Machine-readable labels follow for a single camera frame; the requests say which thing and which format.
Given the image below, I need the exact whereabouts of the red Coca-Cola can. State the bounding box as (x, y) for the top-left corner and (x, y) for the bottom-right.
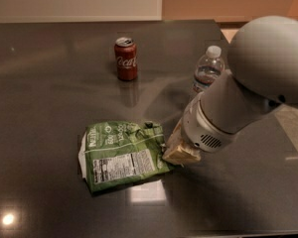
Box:
(114, 37), (137, 81)

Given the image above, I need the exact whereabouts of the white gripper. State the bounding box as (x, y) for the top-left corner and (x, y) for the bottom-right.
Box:
(163, 94), (237, 165)

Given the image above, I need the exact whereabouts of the clear plastic water bottle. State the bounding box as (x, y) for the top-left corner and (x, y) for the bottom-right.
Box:
(193, 46), (225, 93)

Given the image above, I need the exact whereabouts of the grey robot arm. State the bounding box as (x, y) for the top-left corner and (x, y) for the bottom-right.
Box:
(163, 16), (298, 165)

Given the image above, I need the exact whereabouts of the green jalapeno chip bag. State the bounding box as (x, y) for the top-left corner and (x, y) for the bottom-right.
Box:
(78, 121), (173, 193)

